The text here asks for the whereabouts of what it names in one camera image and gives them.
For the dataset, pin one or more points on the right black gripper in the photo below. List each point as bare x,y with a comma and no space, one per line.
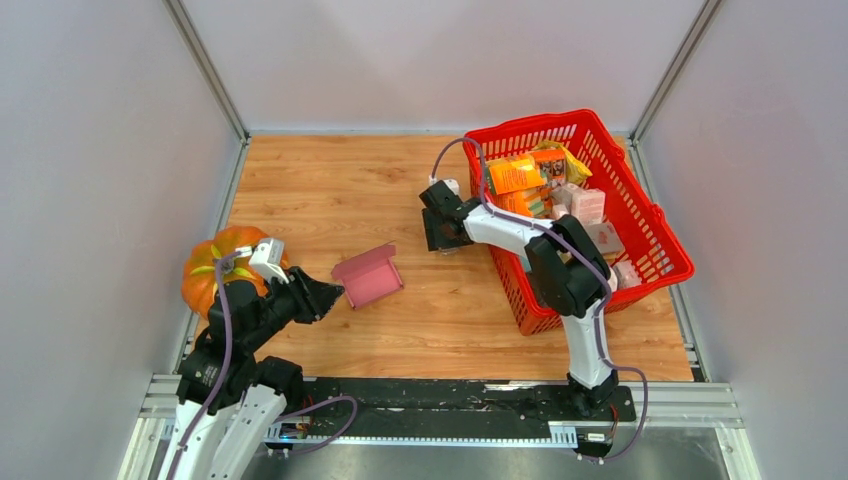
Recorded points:
435,241

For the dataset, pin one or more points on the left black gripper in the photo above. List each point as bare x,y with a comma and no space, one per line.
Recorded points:
321,295

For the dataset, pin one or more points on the pink paper box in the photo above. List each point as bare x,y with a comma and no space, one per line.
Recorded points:
370,276

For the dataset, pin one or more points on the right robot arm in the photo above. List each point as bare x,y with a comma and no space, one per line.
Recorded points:
571,275

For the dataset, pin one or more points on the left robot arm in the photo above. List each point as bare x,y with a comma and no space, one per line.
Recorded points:
226,398

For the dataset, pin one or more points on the orange snack box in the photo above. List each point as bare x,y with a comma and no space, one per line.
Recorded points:
507,175

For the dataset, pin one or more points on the pink small box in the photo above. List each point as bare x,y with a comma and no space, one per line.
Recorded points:
588,206

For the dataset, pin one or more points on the orange pumpkin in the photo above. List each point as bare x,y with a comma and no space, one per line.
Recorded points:
205,265

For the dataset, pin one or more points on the yellow snack bag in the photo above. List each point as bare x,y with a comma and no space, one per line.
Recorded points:
559,164

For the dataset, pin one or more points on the pink white carton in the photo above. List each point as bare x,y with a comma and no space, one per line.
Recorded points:
606,239

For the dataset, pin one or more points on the red plastic basket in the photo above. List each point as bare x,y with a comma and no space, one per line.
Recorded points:
649,243

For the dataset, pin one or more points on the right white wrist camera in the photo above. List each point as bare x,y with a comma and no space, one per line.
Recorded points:
451,183

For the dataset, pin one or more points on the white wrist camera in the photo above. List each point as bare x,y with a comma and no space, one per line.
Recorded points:
265,259
451,183

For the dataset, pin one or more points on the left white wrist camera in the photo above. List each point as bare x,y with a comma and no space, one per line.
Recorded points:
265,259

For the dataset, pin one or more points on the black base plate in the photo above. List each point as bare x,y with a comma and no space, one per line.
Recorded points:
435,408

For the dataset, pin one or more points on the aluminium frame rail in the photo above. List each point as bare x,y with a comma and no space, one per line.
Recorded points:
659,430

